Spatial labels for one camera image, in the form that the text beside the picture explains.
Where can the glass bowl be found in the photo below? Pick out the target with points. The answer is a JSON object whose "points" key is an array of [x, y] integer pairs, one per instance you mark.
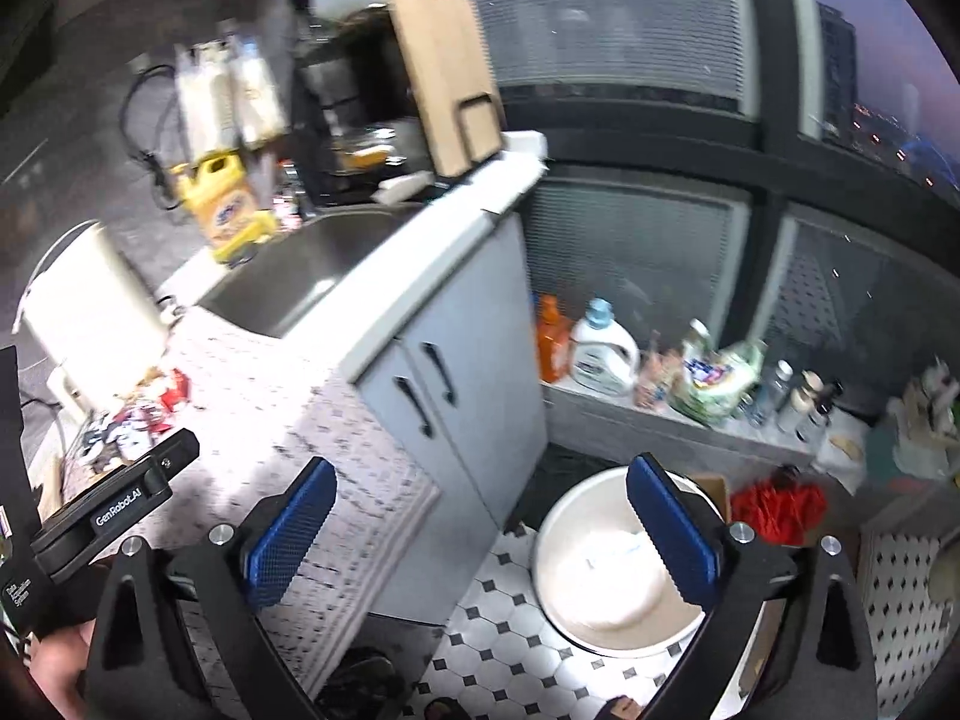
{"points": [[367, 154]]}

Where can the speckled white counter mat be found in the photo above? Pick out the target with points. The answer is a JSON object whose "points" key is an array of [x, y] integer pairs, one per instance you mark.
{"points": [[330, 457]]}

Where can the black window frame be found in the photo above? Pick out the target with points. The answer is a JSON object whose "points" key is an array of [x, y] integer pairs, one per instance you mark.
{"points": [[765, 127]]}

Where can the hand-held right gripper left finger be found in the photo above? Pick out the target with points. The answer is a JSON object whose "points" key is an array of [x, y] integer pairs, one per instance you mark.
{"points": [[292, 532]]}

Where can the clear plastic bottle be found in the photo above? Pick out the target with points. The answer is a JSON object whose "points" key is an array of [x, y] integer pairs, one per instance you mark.
{"points": [[256, 94]]}

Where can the white kitchen cabinet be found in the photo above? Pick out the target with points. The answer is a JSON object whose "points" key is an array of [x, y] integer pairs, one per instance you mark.
{"points": [[465, 360]]}

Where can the person's left hand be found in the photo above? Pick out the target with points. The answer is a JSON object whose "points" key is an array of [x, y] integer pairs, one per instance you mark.
{"points": [[60, 664]]}

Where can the white tissue paper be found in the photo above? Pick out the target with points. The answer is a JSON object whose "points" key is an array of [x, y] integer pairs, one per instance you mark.
{"points": [[844, 451]]}

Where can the white electric kettle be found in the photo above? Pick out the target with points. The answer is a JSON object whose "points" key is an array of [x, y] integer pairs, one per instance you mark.
{"points": [[90, 315]]}

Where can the brown cardboard box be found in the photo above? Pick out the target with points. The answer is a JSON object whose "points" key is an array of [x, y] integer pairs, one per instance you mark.
{"points": [[712, 491]]}

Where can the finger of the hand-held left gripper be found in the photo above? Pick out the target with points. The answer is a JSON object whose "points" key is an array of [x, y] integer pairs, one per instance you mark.
{"points": [[16, 435]]}

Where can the yellow detergent jug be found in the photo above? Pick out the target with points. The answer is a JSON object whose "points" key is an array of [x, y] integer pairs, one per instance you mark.
{"points": [[225, 202]]}

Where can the small white box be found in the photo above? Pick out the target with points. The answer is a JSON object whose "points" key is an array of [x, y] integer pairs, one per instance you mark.
{"points": [[525, 144]]}

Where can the dark shoe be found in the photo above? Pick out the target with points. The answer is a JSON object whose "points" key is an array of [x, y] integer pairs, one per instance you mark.
{"points": [[364, 682]]}

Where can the white bottles on wall shelf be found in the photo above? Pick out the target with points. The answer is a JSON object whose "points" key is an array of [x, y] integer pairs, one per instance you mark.
{"points": [[202, 101]]}

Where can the pale cloth bundle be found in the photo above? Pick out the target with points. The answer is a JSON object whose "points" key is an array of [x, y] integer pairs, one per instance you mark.
{"points": [[926, 412]]}

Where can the white round plastic bucket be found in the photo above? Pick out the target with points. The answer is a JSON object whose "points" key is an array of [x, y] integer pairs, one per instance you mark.
{"points": [[600, 600]]}

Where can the white tile patterned stand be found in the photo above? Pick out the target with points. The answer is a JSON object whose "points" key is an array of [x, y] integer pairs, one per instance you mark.
{"points": [[900, 577]]}

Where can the red mop head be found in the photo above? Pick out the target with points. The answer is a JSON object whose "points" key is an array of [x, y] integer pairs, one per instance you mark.
{"points": [[780, 511]]}

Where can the wooden cutting board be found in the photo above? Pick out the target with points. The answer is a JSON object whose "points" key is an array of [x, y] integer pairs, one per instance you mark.
{"points": [[442, 82]]}

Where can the white bottle with dark cap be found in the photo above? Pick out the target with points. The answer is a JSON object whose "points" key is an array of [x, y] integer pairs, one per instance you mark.
{"points": [[804, 399]]}

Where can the red label can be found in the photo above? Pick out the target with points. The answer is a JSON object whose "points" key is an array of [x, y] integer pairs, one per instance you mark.
{"points": [[289, 199]]}

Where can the dark glass bottle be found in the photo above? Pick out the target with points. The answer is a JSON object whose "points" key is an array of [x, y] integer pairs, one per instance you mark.
{"points": [[821, 411]]}

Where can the orange detergent bottle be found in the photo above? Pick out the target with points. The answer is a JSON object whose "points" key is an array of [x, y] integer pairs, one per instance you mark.
{"points": [[553, 341]]}

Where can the black floor mat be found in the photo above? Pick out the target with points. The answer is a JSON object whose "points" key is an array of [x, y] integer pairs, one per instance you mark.
{"points": [[559, 484]]}

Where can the white crumpled tissue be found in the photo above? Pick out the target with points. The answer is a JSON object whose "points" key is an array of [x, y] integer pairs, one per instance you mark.
{"points": [[619, 549]]}

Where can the black dish rack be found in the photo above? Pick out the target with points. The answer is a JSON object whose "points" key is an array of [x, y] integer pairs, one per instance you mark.
{"points": [[352, 112]]}

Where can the pile of snack wrappers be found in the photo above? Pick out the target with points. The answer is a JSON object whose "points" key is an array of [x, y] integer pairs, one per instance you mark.
{"points": [[142, 412]]}

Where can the white laundry detergent bottle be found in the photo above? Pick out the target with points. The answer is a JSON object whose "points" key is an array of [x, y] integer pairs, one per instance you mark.
{"points": [[600, 356]]}

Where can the green white plastic bag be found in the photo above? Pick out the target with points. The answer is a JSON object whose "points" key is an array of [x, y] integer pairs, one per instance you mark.
{"points": [[712, 382]]}

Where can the pink packet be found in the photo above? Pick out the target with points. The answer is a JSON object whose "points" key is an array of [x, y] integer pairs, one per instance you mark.
{"points": [[656, 382]]}

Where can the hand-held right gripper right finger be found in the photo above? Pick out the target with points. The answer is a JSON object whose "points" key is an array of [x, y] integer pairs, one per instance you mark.
{"points": [[671, 540]]}

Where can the white foam piece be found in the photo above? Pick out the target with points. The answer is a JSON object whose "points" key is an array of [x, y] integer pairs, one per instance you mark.
{"points": [[405, 186]]}

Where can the steel kitchen sink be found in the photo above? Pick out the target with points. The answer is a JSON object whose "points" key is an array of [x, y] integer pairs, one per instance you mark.
{"points": [[300, 270]]}

